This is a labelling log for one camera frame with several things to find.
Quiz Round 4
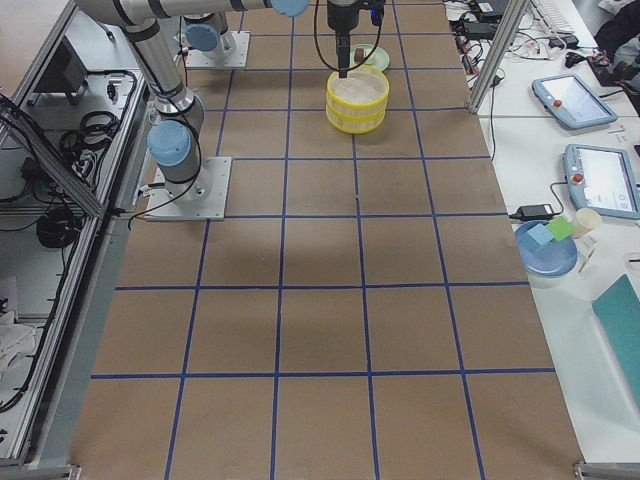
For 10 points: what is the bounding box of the black braided cable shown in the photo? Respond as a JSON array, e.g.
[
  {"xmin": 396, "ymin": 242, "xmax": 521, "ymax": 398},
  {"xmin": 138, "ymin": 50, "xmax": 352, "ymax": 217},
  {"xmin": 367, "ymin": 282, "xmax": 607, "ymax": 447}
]
[{"xmin": 312, "ymin": 0, "xmax": 387, "ymax": 71}]

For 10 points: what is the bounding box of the upper blue teach pendant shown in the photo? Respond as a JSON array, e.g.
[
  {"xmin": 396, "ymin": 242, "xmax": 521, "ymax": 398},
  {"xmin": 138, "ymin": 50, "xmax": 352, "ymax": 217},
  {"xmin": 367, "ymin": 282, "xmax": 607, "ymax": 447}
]
[{"xmin": 531, "ymin": 74, "xmax": 618, "ymax": 130}]

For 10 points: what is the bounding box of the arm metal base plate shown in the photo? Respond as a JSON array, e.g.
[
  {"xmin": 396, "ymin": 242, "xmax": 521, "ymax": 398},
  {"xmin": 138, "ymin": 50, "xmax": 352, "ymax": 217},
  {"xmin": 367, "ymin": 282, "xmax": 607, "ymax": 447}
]
[
  {"xmin": 186, "ymin": 31, "xmax": 251, "ymax": 70},
  {"xmin": 143, "ymin": 157, "xmax": 232, "ymax": 221}
]

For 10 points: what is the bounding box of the lower blue teach pendant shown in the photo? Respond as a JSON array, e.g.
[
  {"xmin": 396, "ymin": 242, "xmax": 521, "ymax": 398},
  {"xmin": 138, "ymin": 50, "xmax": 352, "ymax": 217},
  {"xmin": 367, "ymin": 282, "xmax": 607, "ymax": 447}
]
[{"xmin": 563, "ymin": 144, "xmax": 639, "ymax": 220}]

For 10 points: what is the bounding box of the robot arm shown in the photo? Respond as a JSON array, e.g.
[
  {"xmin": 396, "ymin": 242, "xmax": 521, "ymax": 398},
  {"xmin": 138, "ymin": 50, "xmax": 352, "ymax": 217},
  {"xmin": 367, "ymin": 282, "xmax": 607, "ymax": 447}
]
[
  {"xmin": 183, "ymin": 12, "xmax": 236, "ymax": 60},
  {"xmin": 76, "ymin": 1, "xmax": 385, "ymax": 120}
]

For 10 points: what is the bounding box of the blue foam cube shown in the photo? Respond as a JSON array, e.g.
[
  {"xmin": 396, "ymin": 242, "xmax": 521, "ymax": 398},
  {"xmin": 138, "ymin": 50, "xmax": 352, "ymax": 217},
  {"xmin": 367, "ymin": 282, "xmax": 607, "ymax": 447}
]
[{"xmin": 523, "ymin": 223, "xmax": 554, "ymax": 251}]

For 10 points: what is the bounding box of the green foam cube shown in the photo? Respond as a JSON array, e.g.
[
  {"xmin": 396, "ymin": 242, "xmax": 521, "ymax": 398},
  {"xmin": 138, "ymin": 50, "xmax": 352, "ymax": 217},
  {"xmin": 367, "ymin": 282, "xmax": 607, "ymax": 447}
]
[{"xmin": 545, "ymin": 216, "xmax": 575, "ymax": 242}]

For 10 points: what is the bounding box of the teal board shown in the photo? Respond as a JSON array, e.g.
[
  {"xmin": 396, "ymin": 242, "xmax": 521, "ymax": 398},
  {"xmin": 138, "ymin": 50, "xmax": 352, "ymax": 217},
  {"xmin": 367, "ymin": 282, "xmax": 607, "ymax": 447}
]
[{"xmin": 592, "ymin": 274, "xmax": 639, "ymax": 378}]

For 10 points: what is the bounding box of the beige cup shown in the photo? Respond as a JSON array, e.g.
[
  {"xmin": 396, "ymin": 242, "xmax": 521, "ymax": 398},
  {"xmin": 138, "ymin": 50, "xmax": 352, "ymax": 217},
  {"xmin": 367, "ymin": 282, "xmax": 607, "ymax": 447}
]
[{"xmin": 571, "ymin": 208, "xmax": 602, "ymax": 239}]

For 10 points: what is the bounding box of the light green plate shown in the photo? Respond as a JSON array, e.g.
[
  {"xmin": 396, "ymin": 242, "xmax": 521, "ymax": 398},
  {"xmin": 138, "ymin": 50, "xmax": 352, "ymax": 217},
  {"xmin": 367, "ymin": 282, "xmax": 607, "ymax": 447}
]
[{"xmin": 350, "ymin": 44, "xmax": 390, "ymax": 71}]

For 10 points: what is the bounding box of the aluminium frame post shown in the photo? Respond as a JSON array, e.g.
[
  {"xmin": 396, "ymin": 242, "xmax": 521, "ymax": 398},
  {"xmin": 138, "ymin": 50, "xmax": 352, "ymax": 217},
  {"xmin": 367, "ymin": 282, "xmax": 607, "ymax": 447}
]
[{"xmin": 467, "ymin": 0, "xmax": 530, "ymax": 114}]

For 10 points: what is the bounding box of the black monitor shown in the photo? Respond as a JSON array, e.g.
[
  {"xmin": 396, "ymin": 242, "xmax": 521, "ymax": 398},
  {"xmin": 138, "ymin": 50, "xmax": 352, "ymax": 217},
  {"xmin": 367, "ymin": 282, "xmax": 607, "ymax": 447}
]
[{"xmin": 34, "ymin": 36, "xmax": 88, "ymax": 105}]

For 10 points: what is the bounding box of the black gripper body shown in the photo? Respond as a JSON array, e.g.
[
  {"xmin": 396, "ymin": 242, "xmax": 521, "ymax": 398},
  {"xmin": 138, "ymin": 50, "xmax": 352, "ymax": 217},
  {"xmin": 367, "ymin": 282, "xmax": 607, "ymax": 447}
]
[{"xmin": 327, "ymin": 0, "xmax": 385, "ymax": 33}]

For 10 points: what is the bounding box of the blue teach pendant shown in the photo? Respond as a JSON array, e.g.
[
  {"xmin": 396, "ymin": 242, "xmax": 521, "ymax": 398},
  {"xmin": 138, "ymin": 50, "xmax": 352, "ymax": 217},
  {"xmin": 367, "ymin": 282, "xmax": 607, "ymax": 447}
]
[
  {"xmin": 563, "ymin": 144, "xmax": 639, "ymax": 220},
  {"xmin": 531, "ymin": 74, "xmax": 618, "ymax": 130}
]

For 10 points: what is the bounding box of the black power adapter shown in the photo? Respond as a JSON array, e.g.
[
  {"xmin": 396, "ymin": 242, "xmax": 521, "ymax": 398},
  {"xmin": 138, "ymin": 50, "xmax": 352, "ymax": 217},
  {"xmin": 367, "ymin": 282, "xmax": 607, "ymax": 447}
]
[{"xmin": 509, "ymin": 204, "xmax": 556, "ymax": 222}]

